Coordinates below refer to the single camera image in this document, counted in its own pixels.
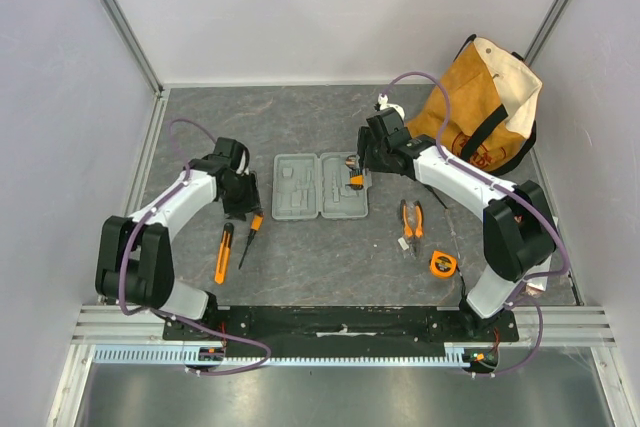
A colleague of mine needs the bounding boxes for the orange black screwdriver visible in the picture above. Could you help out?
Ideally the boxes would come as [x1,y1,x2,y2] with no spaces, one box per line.
[238,211,264,269]

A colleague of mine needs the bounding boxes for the grey plastic tool case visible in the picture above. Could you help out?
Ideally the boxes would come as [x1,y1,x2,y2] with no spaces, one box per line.
[271,152,372,221]

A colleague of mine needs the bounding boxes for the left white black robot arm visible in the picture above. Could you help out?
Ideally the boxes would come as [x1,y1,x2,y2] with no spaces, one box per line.
[95,137,261,340]

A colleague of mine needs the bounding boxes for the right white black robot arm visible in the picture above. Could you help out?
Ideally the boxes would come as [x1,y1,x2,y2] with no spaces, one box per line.
[356,108,559,341]

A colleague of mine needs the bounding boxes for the round black orange tape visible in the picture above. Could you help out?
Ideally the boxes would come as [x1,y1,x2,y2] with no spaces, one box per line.
[345,155,359,170]

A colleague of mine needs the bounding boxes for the orange utility knife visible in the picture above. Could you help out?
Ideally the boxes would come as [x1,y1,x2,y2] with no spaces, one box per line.
[214,222,234,285]

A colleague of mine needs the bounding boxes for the orange tape measure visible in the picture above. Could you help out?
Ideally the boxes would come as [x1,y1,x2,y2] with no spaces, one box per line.
[429,250,457,279]

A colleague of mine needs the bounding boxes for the brown canvas tote bag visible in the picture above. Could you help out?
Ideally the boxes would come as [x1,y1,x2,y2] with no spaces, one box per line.
[407,35,543,176]

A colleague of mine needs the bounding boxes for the orange handled pliers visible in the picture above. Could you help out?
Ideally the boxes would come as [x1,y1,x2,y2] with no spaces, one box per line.
[398,199,424,258]

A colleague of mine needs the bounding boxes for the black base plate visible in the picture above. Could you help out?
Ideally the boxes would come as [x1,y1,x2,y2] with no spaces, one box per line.
[162,304,520,346]

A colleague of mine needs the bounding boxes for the blue grey cable duct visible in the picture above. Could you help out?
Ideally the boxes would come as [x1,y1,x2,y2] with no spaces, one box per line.
[93,344,474,366]

